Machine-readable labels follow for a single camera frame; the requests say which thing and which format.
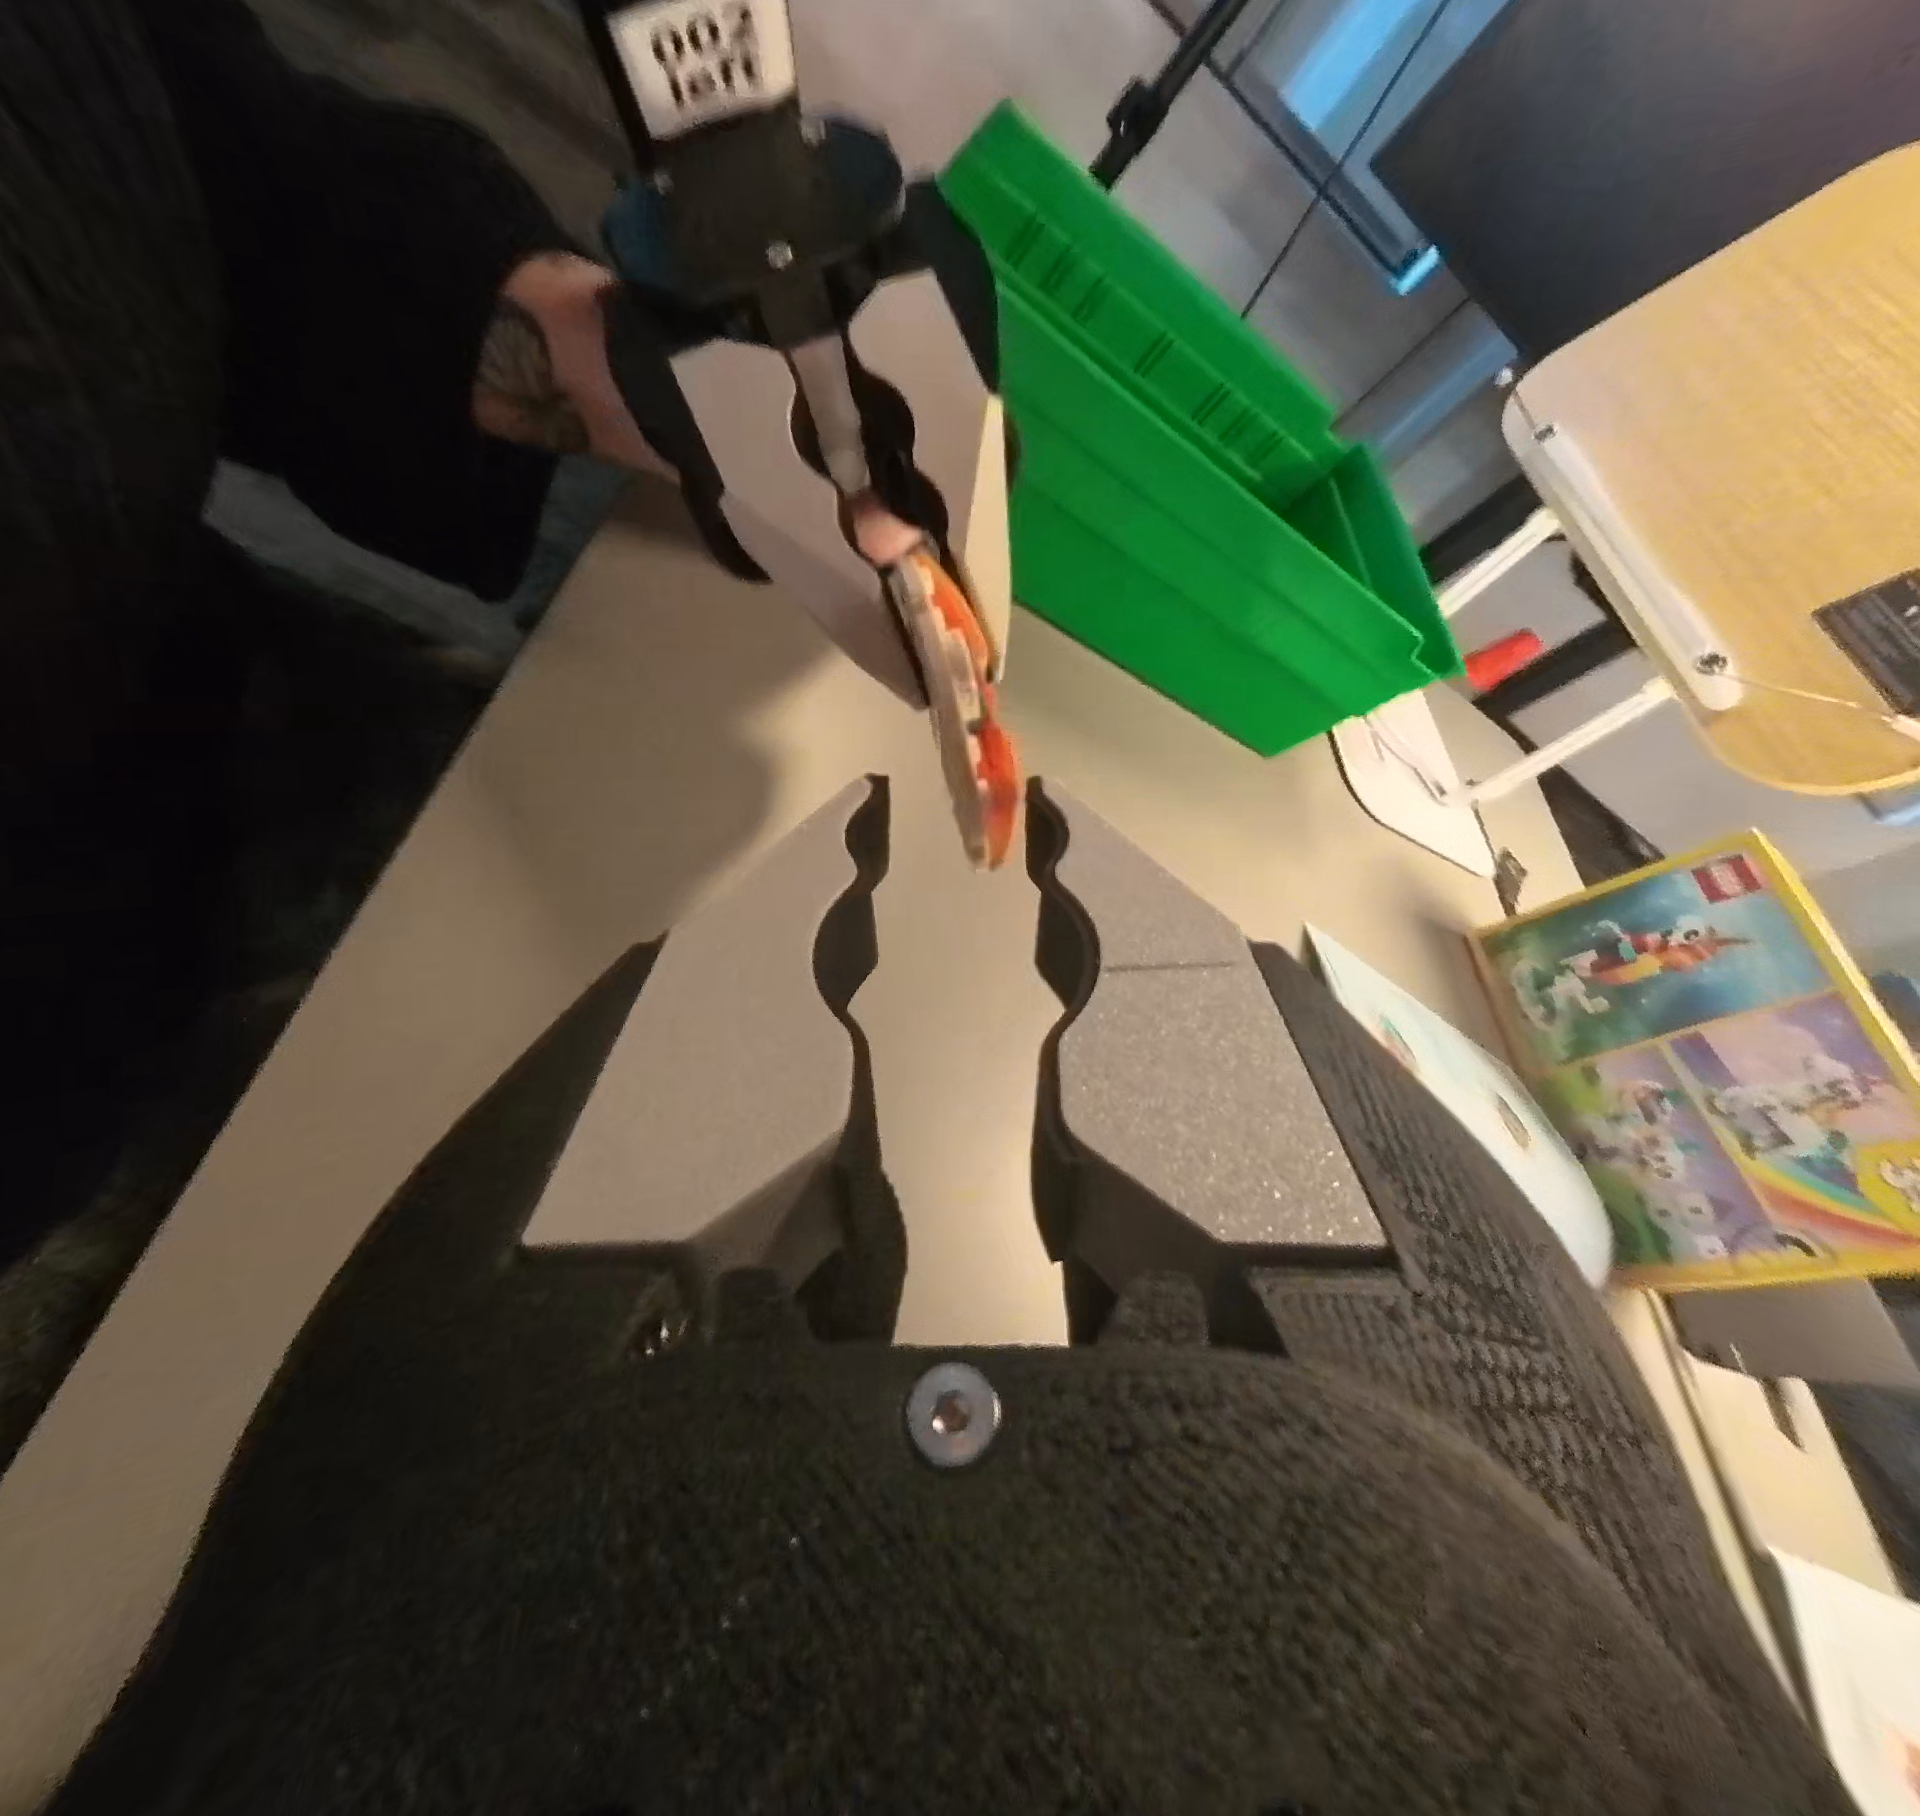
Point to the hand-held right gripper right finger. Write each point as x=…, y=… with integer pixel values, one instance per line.
x=1200, y=1098

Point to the closed instruction booklet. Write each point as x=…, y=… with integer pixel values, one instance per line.
x=1861, y=1679

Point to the round multicolour lego build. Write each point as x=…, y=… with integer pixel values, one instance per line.
x=962, y=707

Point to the person's black top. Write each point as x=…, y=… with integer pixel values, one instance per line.
x=230, y=341

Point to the person's left forearm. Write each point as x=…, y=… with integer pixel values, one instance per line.
x=558, y=361

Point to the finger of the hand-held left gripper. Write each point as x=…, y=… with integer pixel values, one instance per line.
x=976, y=494
x=763, y=494

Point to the person's left hand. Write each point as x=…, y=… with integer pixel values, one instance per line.
x=893, y=531

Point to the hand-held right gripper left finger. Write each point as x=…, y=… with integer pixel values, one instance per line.
x=709, y=1084

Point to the open instruction booklet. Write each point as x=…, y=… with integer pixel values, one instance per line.
x=1469, y=1112

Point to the black tripod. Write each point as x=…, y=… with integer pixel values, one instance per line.
x=1185, y=63

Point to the small red object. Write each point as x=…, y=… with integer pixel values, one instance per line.
x=1507, y=658

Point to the wooden board on white stand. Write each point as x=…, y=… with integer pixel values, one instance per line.
x=1752, y=465

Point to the green divided plastic bin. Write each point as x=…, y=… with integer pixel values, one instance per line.
x=1185, y=494

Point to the lego set box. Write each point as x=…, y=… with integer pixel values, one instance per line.
x=1710, y=1084

